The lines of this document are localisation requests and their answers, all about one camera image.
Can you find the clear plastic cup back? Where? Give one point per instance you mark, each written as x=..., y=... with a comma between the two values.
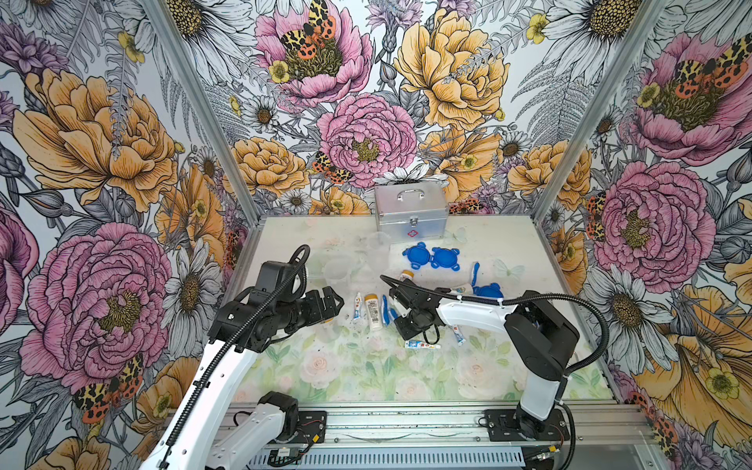
x=378, y=250

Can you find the clear plastic cup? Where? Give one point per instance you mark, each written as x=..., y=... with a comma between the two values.
x=378, y=250
x=338, y=273

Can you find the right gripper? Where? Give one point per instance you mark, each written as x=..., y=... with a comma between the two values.
x=404, y=332

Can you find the blue lid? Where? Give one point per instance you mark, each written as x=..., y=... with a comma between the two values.
x=418, y=255
x=492, y=291
x=445, y=258

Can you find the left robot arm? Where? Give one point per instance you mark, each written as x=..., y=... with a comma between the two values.
x=275, y=308

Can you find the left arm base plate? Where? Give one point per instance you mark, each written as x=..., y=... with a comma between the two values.
x=308, y=428

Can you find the blue toothbrush in wrapper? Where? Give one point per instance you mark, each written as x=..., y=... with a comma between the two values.
x=388, y=313

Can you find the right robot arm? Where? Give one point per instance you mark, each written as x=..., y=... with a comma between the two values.
x=542, y=336

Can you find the blue toothbrush near lid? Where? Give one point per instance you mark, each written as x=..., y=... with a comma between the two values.
x=474, y=274

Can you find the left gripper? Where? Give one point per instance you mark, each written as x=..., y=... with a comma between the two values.
x=315, y=314

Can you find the white bottle left barcode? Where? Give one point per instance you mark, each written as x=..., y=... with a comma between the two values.
x=373, y=304

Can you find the toothpaste tube front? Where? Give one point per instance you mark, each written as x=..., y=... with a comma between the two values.
x=421, y=345

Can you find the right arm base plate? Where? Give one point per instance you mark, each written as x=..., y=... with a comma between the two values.
x=504, y=425

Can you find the silver metal first-aid case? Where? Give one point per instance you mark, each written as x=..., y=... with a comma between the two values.
x=411, y=212

